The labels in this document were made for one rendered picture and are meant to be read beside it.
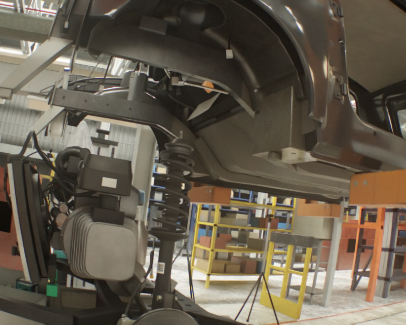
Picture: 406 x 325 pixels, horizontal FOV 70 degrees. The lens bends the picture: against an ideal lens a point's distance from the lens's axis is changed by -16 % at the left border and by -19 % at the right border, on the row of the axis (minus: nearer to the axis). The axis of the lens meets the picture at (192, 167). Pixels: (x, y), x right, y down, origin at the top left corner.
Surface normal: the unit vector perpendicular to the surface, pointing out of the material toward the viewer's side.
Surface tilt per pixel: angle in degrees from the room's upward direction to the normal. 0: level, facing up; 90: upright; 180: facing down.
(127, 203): 90
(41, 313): 90
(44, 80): 90
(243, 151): 103
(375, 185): 90
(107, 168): 79
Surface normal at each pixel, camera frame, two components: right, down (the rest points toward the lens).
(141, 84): 0.62, -0.08
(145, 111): 0.33, -0.09
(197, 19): 0.11, -0.07
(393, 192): -0.92, -0.17
